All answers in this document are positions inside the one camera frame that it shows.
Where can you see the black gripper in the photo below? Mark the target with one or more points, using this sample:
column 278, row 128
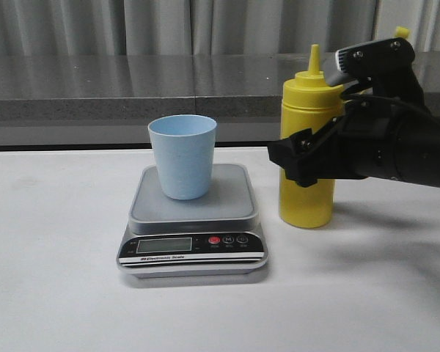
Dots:
column 378, row 137

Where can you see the yellow squeeze bottle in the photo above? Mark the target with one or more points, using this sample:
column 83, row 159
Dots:
column 309, row 108

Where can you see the light blue plastic cup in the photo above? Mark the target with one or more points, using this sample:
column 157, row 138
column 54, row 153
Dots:
column 183, row 148

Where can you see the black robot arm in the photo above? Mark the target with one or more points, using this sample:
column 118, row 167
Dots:
column 425, row 150

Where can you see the digital kitchen scale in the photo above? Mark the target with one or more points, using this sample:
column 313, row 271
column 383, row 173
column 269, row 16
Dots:
column 218, row 233

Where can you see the grey curtain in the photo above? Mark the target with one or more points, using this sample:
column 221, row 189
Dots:
column 31, row 28

